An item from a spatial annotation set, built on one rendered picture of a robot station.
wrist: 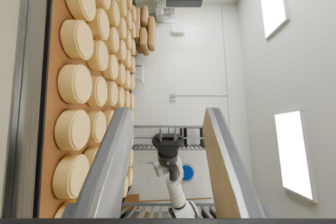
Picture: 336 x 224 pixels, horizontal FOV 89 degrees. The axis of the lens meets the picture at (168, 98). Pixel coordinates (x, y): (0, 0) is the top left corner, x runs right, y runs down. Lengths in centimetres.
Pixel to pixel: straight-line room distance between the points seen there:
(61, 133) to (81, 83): 6
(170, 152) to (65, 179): 54
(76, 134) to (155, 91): 421
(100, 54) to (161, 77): 423
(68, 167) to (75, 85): 9
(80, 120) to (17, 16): 16
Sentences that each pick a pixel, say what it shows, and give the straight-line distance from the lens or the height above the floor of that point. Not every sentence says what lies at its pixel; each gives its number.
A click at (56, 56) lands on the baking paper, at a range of 24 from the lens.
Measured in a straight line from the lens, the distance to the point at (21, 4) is 32.
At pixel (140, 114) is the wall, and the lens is 436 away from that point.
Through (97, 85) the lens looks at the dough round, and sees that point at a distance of 28.
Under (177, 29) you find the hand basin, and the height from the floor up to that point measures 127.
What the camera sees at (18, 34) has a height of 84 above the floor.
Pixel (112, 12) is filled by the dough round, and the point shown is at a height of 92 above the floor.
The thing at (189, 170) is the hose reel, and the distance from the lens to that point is 425.
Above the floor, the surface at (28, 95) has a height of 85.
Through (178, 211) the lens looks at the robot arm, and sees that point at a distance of 96.
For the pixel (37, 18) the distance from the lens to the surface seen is 31.
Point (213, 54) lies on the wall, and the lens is 490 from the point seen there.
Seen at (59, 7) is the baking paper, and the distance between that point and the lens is 26.
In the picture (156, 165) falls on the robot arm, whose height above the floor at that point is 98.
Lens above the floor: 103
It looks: level
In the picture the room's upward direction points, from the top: 90 degrees clockwise
